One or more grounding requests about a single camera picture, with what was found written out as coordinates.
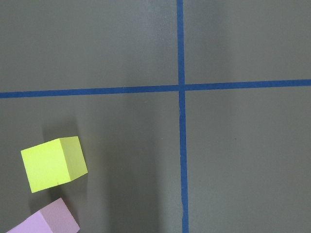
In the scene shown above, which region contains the pink foam cube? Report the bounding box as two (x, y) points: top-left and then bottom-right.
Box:
(9, 198), (80, 233)

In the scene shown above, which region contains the yellow foam cube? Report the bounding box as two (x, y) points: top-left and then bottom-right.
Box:
(21, 136), (88, 193)

